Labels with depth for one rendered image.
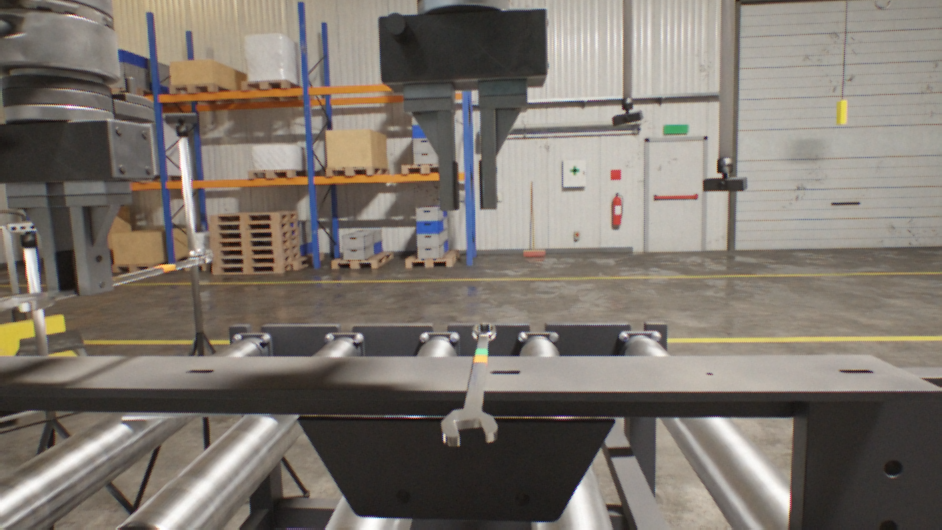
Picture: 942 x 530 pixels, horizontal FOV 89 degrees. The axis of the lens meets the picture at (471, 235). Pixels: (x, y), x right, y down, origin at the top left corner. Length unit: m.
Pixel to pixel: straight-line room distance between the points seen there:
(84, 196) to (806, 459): 0.72
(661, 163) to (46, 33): 9.65
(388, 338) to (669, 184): 8.74
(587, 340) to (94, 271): 1.25
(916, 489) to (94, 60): 0.87
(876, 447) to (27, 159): 0.83
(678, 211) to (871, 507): 9.42
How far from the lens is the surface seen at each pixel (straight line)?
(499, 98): 0.39
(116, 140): 0.51
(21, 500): 1.09
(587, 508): 0.77
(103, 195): 0.52
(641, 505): 1.02
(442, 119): 0.40
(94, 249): 0.55
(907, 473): 0.69
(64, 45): 0.53
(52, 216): 0.56
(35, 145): 0.55
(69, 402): 0.76
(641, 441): 1.64
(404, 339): 1.52
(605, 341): 1.52
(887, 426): 0.65
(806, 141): 10.96
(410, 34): 0.39
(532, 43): 0.39
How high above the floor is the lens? 1.35
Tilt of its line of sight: 6 degrees down
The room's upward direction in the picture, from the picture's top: 2 degrees counter-clockwise
